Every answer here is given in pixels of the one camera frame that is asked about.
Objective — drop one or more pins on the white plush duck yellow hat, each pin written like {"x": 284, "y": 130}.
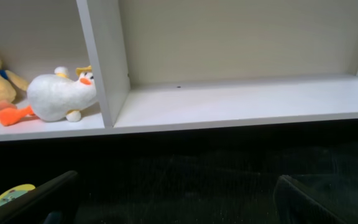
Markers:
{"x": 54, "y": 96}

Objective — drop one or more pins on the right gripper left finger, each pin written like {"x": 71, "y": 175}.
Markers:
{"x": 42, "y": 202}

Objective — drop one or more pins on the white shelf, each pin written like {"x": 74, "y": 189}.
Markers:
{"x": 228, "y": 99}

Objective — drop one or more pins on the yellow rattle drum toy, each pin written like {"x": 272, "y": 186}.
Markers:
{"x": 12, "y": 193}

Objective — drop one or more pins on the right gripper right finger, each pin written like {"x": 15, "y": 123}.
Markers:
{"x": 300, "y": 205}

